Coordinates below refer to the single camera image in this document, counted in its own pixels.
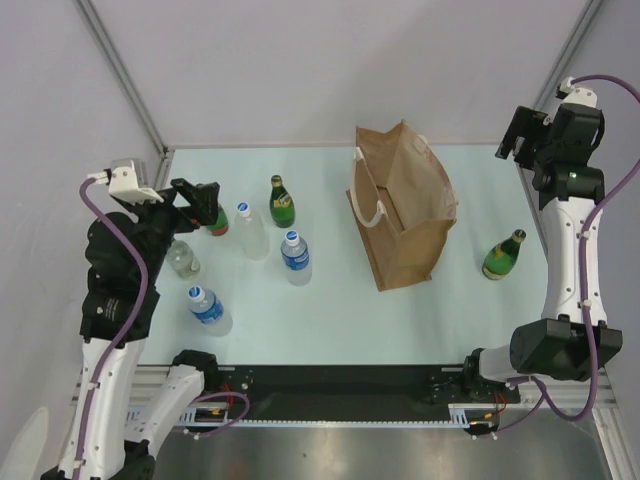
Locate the aluminium frame rail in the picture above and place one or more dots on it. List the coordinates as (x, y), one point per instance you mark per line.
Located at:
(567, 395)

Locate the green bottle red base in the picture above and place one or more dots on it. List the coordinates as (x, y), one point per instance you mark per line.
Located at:
(221, 226)

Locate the blue label bottle front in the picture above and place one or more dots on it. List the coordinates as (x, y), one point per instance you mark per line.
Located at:
(209, 310)

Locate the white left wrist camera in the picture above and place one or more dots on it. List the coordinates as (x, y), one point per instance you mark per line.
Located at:
(127, 182)

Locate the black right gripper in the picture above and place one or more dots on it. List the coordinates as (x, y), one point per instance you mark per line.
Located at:
(527, 122)

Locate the green glass bottle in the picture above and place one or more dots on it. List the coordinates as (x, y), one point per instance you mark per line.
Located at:
(502, 258)
(281, 204)

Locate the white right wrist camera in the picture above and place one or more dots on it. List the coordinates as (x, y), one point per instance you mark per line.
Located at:
(568, 91)

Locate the white slotted cable duct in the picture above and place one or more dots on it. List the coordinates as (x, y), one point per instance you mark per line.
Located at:
(210, 416)

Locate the blue label bottle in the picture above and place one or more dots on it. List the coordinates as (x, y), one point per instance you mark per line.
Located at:
(296, 258)
(209, 310)

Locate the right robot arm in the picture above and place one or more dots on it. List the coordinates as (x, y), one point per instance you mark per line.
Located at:
(571, 340)

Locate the small clear glass bottle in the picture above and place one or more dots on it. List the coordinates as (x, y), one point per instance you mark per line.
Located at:
(182, 259)

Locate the brown canvas tote bag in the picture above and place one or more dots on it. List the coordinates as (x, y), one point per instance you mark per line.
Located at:
(403, 202)

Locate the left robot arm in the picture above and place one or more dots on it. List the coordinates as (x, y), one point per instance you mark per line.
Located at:
(126, 250)

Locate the clear unlabelled plastic bottle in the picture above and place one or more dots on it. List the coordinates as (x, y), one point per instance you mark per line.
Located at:
(251, 231)

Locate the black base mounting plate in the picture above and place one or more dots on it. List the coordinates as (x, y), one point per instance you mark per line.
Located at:
(356, 388)

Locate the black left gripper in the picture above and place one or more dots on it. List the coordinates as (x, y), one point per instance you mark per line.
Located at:
(203, 203)

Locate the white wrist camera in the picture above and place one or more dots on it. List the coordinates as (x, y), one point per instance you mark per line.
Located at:
(568, 91)
(127, 182)

